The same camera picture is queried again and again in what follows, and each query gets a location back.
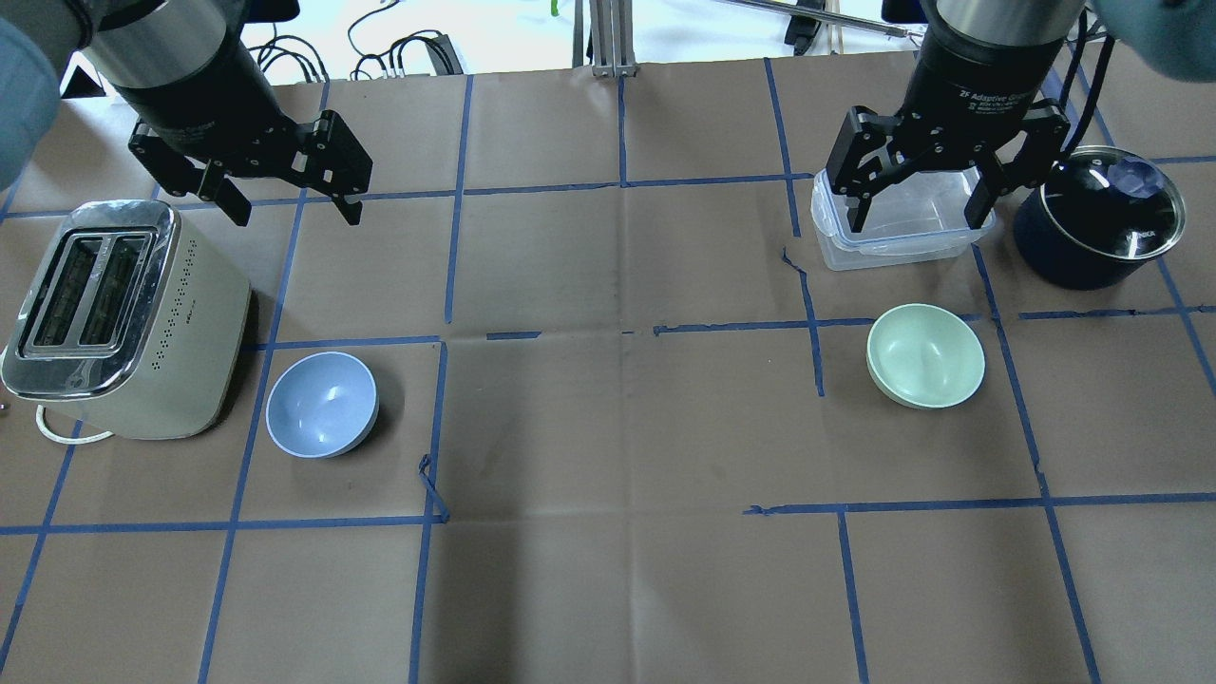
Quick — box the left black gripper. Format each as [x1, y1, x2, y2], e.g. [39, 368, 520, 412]
[108, 40, 373, 226]

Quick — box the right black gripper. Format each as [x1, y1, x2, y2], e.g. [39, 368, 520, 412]
[824, 21, 1070, 234]

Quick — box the green bowl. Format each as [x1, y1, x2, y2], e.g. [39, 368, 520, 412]
[865, 303, 987, 410]

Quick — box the blue bowl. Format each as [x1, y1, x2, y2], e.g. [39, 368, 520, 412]
[264, 351, 381, 459]

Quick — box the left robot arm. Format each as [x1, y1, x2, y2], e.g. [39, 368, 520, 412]
[1, 1, 373, 225]

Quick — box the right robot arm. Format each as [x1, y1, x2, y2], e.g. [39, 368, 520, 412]
[824, 1, 1090, 232]

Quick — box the clear plastic container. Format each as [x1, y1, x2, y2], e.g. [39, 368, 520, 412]
[809, 168, 996, 271]

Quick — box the dark blue saucepan with lid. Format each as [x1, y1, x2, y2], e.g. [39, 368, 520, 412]
[1013, 144, 1187, 291]

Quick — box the metal stand rod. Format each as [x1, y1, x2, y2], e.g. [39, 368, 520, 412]
[725, 0, 927, 39]

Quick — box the cream two-slot toaster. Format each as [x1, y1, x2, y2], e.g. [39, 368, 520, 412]
[2, 200, 252, 439]

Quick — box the white toaster cord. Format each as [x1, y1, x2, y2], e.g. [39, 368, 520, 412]
[35, 403, 116, 447]

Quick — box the aluminium frame post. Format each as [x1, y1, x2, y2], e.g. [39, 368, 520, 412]
[572, 1, 638, 79]

